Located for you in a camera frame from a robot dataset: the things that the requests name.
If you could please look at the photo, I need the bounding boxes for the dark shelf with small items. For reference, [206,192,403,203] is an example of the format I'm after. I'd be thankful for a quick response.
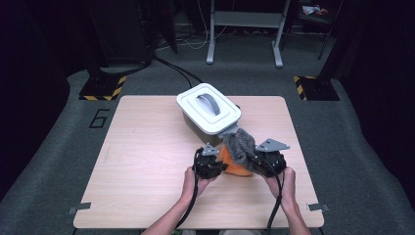
[280,0,341,62]

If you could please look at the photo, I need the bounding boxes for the white cables on floor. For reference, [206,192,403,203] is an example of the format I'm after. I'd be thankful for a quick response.
[156,0,229,52]

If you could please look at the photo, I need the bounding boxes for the black floor cable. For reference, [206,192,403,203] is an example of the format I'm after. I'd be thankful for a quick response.
[153,56,204,84]
[153,56,194,91]

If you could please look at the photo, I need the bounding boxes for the left hand-held gripper black cable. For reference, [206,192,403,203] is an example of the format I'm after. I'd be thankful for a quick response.
[174,147,202,231]

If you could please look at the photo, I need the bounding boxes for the hand-held gripper black cable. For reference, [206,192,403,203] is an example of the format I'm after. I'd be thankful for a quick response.
[174,147,202,231]
[266,160,285,235]

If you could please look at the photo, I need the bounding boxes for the white lid with grey handle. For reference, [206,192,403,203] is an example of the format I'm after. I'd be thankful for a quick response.
[175,82,243,136]

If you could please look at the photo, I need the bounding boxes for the black cabinet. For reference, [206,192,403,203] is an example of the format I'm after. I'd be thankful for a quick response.
[82,0,179,67]

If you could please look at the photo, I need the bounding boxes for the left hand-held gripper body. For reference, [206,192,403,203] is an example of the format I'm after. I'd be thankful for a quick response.
[193,142,226,179]

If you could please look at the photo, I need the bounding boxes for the right hand-held gripper black cable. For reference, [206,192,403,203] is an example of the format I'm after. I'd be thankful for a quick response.
[266,160,285,235]

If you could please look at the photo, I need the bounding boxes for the black yellow striped stand base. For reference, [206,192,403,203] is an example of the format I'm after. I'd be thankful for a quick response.
[293,75,341,102]
[78,75,127,102]

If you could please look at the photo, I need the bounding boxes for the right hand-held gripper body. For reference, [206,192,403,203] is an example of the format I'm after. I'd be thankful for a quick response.
[252,138,291,179]

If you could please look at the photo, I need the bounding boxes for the brown translucent storage box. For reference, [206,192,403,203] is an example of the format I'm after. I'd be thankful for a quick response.
[181,112,241,148]

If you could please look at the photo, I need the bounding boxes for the person's right hand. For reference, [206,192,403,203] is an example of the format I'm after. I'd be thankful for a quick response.
[264,166,297,206]

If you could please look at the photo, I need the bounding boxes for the grey fluffy cloth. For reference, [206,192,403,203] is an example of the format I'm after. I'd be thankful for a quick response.
[222,127,257,172]

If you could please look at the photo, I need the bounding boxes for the white metal stand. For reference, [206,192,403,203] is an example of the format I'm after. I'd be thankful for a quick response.
[206,0,292,69]

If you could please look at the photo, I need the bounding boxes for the person's left hand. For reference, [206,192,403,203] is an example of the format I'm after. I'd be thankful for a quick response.
[181,166,216,199]

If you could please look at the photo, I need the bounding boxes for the orange plush toy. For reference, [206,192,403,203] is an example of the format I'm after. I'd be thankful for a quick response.
[218,146,254,177]

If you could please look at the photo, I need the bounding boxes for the grey tape strip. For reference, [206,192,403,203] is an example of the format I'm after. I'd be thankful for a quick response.
[68,202,92,215]
[306,203,330,212]

